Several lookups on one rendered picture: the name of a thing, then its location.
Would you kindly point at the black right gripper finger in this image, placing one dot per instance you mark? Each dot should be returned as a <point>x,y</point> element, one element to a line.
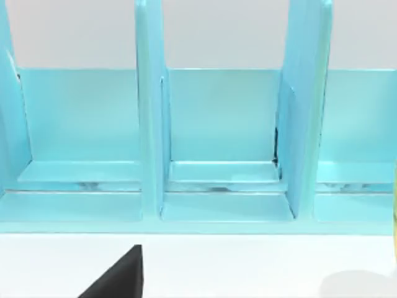
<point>125,276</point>

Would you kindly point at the light blue rack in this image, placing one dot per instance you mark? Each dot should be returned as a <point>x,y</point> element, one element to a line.
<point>217,124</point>

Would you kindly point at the yellow book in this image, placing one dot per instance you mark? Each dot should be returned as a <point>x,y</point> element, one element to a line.
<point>395,223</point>

